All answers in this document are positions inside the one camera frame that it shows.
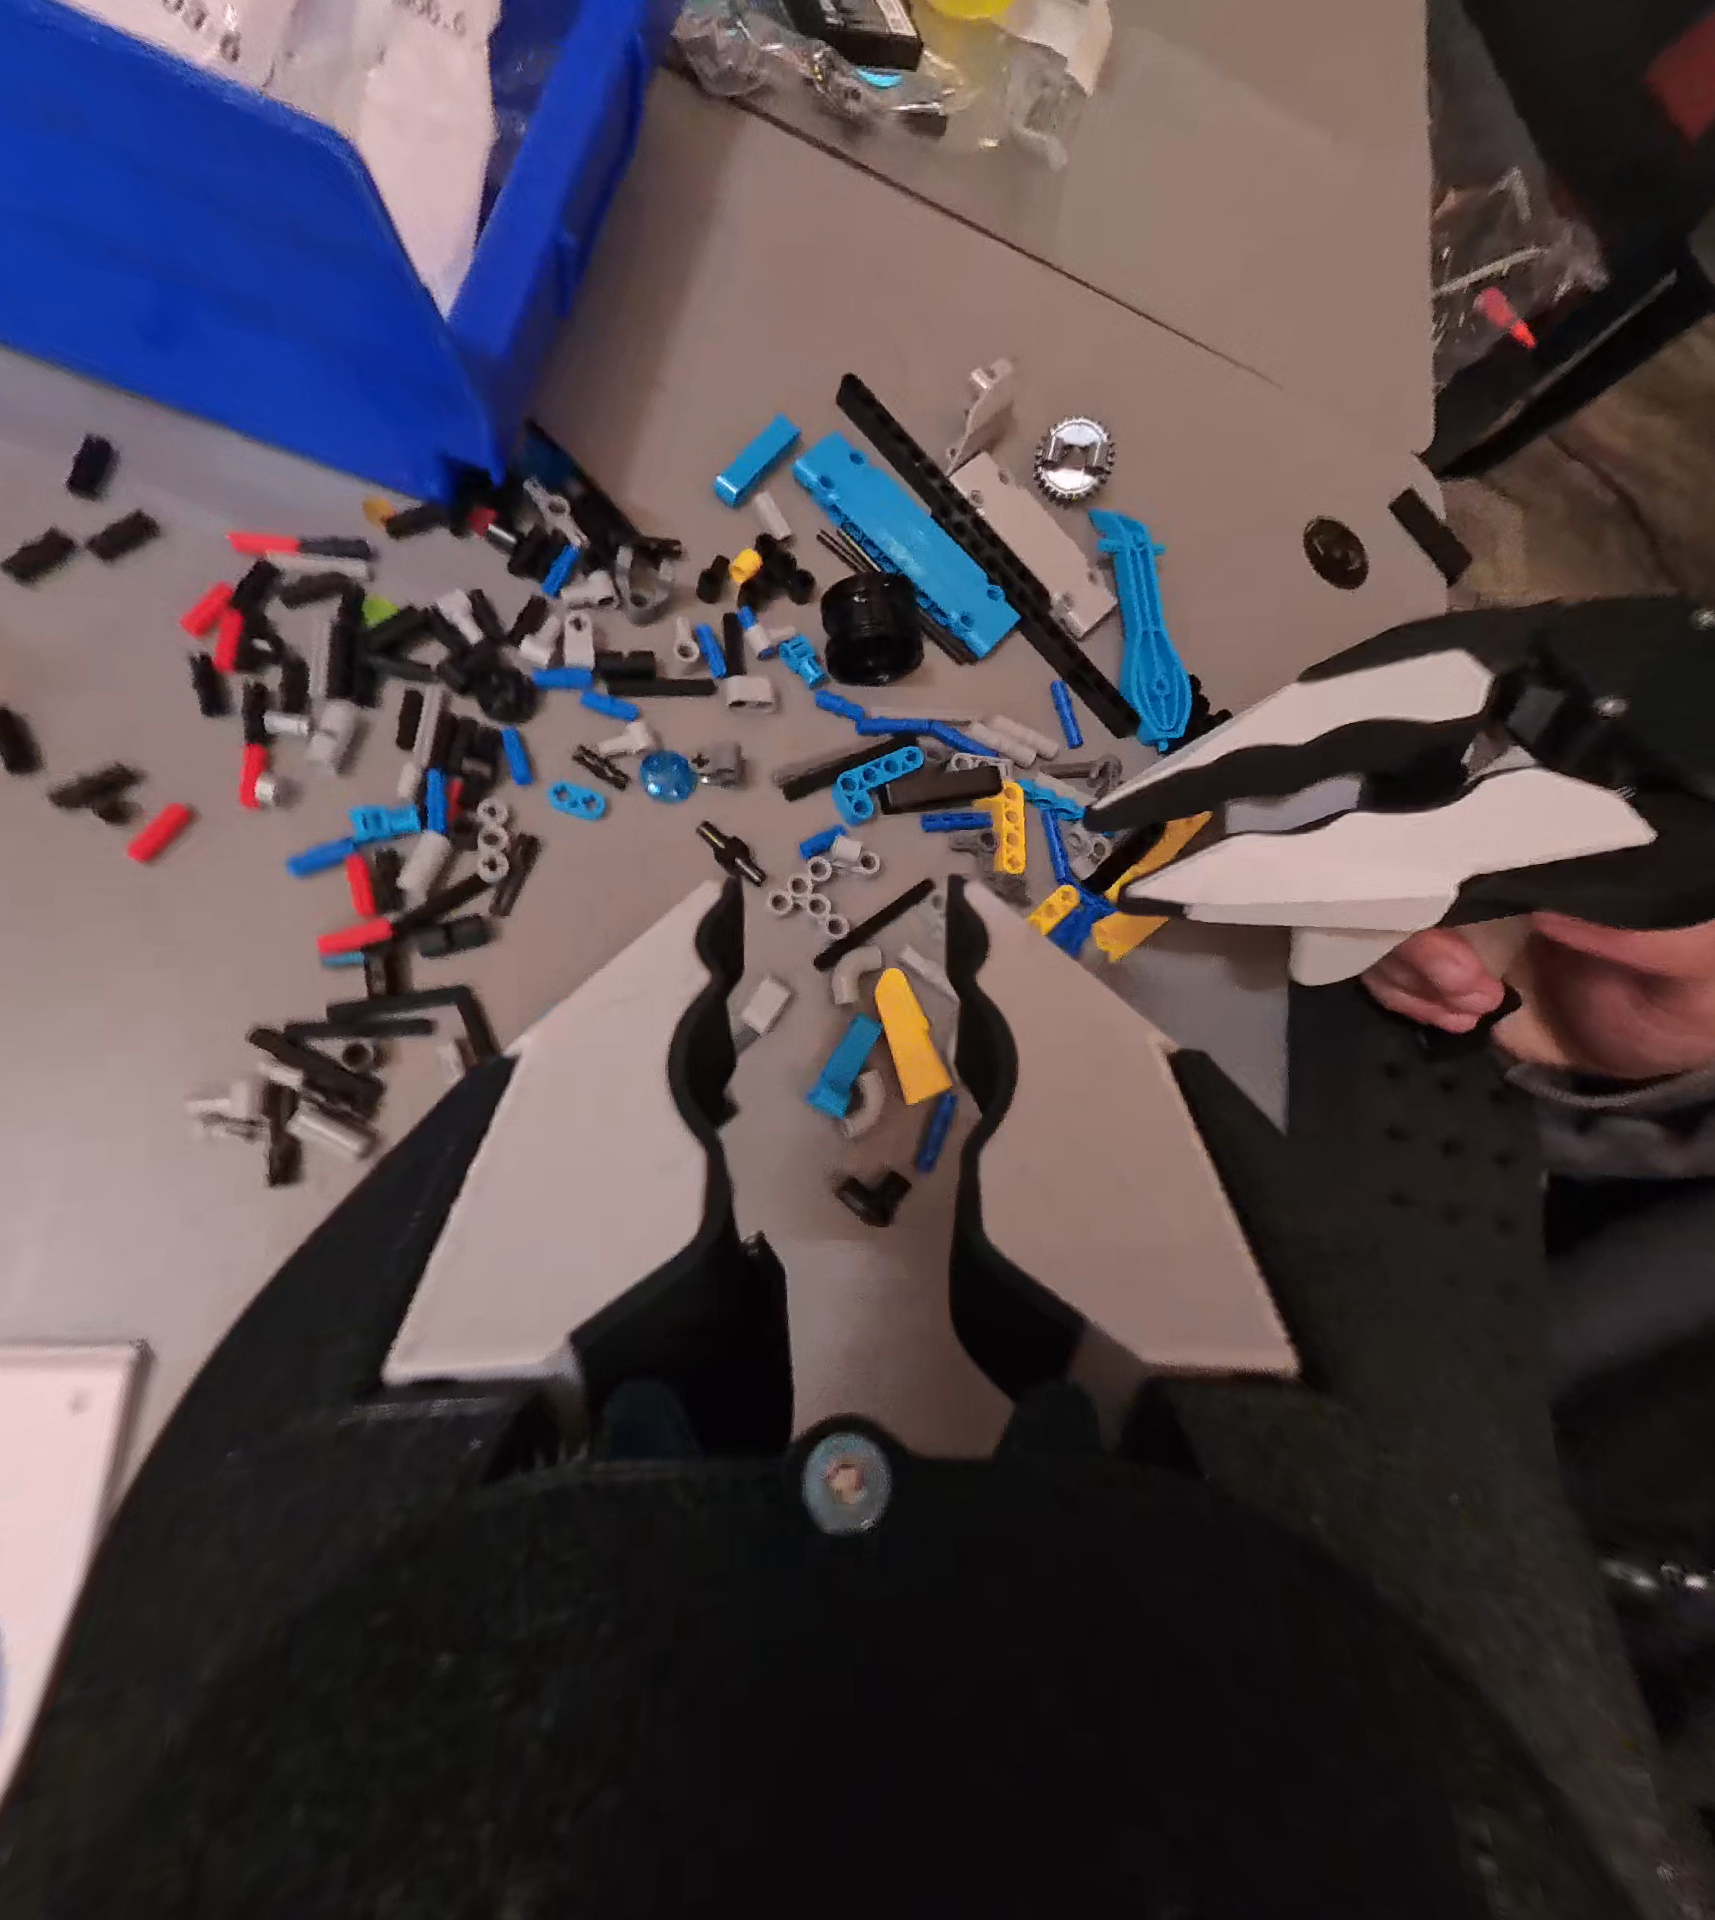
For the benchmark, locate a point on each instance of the light grey panel block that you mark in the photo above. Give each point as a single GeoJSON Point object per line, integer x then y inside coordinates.
{"type": "Point", "coordinates": [1030, 533]}

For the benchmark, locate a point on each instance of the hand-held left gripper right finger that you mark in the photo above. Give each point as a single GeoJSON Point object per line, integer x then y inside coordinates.
{"type": "Point", "coordinates": [1128, 1201]}

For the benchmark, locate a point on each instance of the black wheel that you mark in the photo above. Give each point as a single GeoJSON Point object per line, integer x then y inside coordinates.
{"type": "Point", "coordinates": [870, 626]}

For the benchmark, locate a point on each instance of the round black desk grommet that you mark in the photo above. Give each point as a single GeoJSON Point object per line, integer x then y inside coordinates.
{"type": "Point", "coordinates": [1334, 550]}

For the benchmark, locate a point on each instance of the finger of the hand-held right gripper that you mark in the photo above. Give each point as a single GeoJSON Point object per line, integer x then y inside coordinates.
{"type": "Point", "coordinates": [1368, 712]}
{"type": "Point", "coordinates": [1398, 855]}

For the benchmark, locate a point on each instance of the black perforated pad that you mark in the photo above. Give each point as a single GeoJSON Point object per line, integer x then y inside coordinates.
{"type": "Point", "coordinates": [1412, 1201]}

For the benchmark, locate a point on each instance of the black tape strip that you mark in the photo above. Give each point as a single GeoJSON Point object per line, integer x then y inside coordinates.
{"type": "Point", "coordinates": [1430, 537]}

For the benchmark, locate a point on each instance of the small clear parts bag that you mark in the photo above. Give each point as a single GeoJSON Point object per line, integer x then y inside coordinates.
{"type": "Point", "coordinates": [858, 82]}

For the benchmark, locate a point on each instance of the black holed beam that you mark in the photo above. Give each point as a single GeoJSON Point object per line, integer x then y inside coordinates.
{"type": "Point", "coordinates": [880, 428]}

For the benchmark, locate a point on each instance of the pile of small building parts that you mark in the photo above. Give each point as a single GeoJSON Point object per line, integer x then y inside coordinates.
{"type": "Point", "coordinates": [423, 720]}

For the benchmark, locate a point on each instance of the person's right hand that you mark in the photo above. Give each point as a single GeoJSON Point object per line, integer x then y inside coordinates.
{"type": "Point", "coordinates": [1622, 990]}

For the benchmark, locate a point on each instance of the clear plastic bag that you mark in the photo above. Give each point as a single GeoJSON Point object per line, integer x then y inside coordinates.
{"type": "Point", "coordinates": [407, 105]}

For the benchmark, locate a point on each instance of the yellow plastic piece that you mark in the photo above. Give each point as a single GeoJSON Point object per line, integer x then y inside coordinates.
{"type": "Point", "coordinates": [970, 8]}

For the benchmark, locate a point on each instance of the light blue blade piece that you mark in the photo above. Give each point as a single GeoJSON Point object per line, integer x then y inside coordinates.
{"type": "Point", "coordinates": [1146, 645]}

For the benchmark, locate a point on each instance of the instruction booklet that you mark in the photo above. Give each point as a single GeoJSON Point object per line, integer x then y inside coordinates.
{"type": "Point", "coordinates": [3, 1575]}

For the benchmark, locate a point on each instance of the light blue panel block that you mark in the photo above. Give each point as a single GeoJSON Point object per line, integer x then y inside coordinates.
{"type": "Point", "coordinates": [902, 549]}

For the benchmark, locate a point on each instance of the blue bin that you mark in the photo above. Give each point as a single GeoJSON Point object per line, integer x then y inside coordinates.
{"type": "Point", "coordinates": [167, 255]}

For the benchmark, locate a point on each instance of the clear bag of parts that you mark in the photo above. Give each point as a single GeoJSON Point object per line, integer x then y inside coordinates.
{"type": "Point", "coordinates": [1510, 255]}

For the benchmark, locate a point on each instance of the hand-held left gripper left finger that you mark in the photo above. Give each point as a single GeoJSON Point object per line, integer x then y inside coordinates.
{"type": "Point", "coordinates": [559, 1201]}

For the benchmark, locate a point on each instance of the person's right forearm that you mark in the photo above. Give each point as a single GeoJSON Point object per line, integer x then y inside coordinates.
{"type": "Point", "coordinates": [1698, 1110]}

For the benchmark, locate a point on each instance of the long light blue beam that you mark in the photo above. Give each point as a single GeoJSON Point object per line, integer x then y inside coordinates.
{"type": "Point", "coordinates": [757, 461]}

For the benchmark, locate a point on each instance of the silver gear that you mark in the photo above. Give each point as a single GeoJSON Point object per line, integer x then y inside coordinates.
{"type": "Point", "coordinates": [1074, 459]}

